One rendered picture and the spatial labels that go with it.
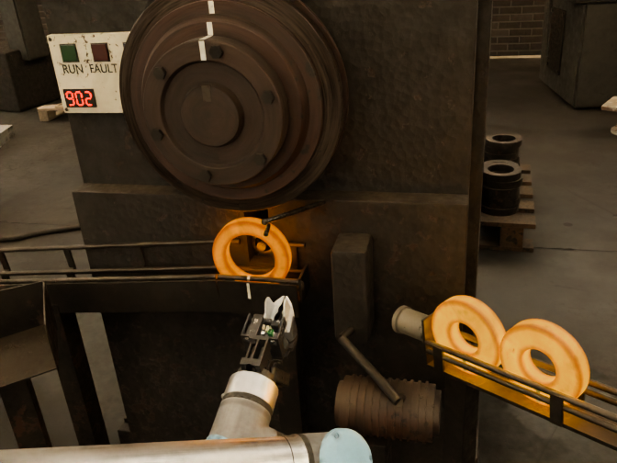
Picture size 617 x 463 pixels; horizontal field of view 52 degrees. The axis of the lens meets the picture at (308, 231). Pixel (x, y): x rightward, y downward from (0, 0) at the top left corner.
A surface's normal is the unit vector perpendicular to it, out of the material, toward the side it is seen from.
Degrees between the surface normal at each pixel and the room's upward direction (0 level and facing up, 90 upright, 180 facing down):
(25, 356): 5
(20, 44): 90
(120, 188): 0
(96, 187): 0
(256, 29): 39
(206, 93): 90
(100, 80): 90
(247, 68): 90
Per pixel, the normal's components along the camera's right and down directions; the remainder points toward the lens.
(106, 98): -0.23, 0.44
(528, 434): -0.07, -0.90
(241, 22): 0.15, -0.54
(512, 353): -0.75, 0.33
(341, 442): 0.49, -0.40
